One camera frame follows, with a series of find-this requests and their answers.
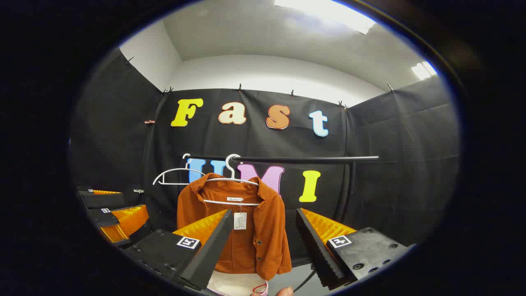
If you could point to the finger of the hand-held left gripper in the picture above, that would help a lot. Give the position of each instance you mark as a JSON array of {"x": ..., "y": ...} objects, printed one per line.
[
  {"x": 102, "y": 218},
  {"x": 102, "y": 199}
]

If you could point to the small white clothes hanger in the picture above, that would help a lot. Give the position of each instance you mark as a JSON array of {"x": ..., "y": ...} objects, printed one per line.
[{"x": 172, "y": 170}]

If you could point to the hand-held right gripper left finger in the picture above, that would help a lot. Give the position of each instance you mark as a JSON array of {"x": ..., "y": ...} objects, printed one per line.
[{"x": 209, "y": 255}]

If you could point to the small ceiling light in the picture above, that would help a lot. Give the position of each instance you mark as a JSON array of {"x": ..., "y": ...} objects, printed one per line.
[{"x": 423, "y": 70}]

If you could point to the black backdrop cloth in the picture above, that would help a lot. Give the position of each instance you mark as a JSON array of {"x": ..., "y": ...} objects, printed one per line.
[{"x": 390, "y": 164}]

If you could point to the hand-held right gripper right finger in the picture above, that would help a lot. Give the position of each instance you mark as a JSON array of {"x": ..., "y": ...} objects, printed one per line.
[{"x": 316, "y": 255}]

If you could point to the large white clothes hanger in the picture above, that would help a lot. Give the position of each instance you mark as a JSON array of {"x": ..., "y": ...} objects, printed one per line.
[{"x": 232, "y": 164}]

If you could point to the white laundry hamper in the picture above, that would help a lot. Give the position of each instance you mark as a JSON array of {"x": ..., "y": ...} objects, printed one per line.
[{"x": 234, "y": 283}]

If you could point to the black clothes rack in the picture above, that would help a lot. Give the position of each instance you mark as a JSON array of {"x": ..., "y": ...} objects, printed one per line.
[{"x": 308, "y": 159}]

